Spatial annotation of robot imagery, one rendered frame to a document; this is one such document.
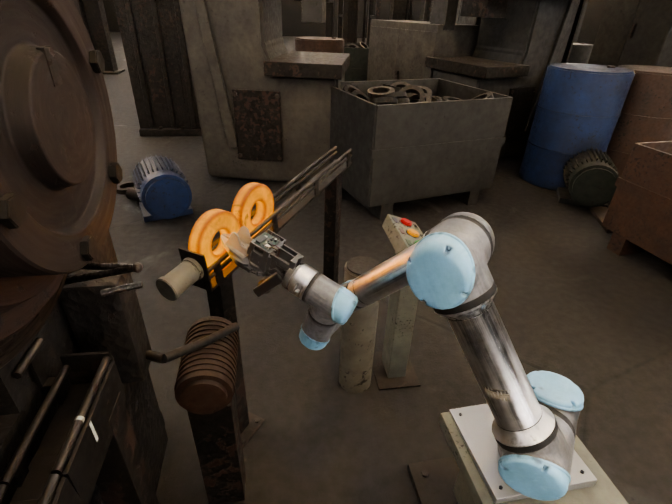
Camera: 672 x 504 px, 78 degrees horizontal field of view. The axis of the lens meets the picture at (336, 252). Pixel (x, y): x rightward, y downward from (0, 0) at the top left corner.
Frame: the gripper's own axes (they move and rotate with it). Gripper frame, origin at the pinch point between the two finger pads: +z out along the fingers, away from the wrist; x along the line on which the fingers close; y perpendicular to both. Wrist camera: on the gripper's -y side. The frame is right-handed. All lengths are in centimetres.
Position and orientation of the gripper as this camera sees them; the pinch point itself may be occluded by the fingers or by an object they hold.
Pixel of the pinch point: (225, 239)
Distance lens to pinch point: 103.6
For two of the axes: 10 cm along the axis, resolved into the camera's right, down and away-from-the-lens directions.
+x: -4.5, 4.5, -7.7
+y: 3.1, -7.4, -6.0
